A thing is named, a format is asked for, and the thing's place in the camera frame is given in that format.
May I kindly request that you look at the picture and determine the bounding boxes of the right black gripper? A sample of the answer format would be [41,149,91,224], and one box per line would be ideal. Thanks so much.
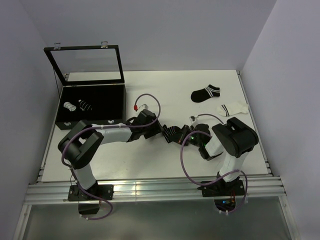
[168,124,203,148]

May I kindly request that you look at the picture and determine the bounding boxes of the black sock with purple stripes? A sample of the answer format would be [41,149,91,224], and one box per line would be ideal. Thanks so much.
[162,125,183,145]

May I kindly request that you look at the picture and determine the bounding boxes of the black white-striped sock white toe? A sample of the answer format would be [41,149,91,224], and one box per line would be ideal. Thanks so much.
[78,99,93,111]

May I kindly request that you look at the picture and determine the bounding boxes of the white sock black thin stripes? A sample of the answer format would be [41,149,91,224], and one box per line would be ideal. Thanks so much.
[63,101,77,112]

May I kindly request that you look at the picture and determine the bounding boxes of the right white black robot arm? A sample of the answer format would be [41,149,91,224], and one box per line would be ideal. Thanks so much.
[180,117,259,195]

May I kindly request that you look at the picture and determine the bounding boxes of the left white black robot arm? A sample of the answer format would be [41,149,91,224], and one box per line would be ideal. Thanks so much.
[57,109,164,200]

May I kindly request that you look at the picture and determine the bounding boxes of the black display case base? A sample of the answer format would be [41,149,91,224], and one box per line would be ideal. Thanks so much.
[55,84,127,130]

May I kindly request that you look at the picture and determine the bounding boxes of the black glass-panel case lid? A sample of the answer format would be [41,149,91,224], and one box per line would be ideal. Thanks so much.
[43,41,125,87]

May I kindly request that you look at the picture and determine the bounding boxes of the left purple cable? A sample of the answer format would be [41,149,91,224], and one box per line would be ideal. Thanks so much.
[61,93,161,221]

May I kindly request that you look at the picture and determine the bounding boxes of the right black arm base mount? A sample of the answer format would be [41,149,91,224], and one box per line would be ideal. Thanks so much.
[197,177,245,214]

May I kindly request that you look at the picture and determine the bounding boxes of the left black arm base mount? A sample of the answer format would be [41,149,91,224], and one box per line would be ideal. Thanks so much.
[67,184,114,217]

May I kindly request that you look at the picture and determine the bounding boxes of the aluminium front frame rail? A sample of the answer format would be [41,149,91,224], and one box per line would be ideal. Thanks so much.
[13,174,299,240]

